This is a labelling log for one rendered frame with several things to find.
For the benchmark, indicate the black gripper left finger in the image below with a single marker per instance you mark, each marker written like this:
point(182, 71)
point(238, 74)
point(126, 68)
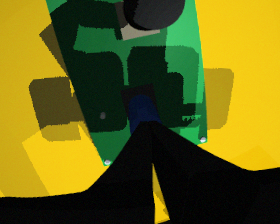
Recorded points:
point(122, 195)

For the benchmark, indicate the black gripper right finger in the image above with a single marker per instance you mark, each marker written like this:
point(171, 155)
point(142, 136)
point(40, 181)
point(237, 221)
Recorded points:
point(200, 188)

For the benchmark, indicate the green circuit board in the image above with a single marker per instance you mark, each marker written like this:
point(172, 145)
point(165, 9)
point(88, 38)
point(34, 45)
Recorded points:
point(132, 61)

